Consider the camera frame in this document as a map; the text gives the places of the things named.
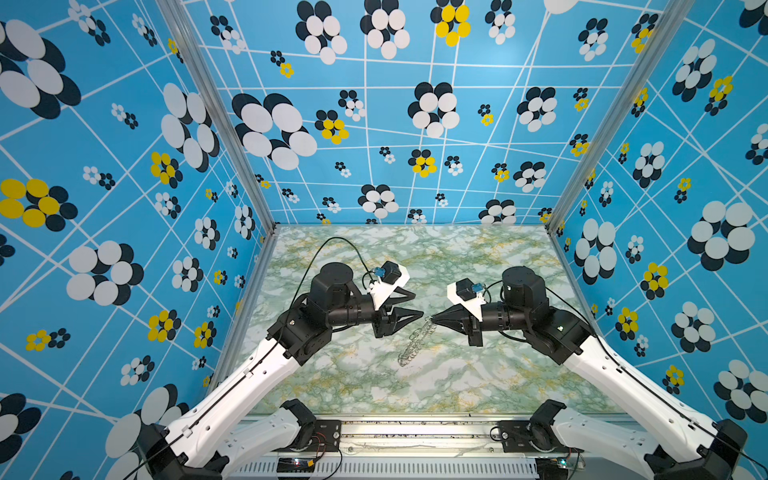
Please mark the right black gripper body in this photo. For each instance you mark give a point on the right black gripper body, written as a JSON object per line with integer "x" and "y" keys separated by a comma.
{"x": 474, "y": 333}

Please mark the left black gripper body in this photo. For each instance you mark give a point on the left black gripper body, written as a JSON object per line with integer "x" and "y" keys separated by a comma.
{"x": 382, "y": 320}

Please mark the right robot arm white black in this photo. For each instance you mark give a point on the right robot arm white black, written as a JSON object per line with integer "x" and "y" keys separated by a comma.
{"x": 674, "y": 441}

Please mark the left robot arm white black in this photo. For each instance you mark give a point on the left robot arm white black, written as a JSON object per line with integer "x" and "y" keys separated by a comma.
{"x": 207, "y": 441}

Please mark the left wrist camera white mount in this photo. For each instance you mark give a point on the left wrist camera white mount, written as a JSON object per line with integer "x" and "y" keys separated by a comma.
{"x": 386, "y": 280}

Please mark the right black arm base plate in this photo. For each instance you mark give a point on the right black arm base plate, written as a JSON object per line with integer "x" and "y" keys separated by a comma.
{"x": 522, "y": 436}

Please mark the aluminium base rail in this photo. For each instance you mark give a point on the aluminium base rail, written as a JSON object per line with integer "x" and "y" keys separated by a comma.
{"x": 461, "y": 447}

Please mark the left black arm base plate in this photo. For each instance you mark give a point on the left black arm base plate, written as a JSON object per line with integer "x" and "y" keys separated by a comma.
{"x": 324, "y": 435}

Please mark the left rear aluminium post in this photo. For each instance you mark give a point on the left rear aluminium post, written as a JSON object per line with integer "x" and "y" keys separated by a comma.
{"x": 181, "y": 30}

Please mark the aluminium post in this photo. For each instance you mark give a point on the aluminium post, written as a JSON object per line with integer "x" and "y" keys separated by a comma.
{"x": 670, "y": 21}
{"x": 181, "y": 30}

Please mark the right rear aluminium post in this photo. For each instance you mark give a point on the right rear aluminium post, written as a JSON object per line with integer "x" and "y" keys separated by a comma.
{"x": 670, "y": 21}

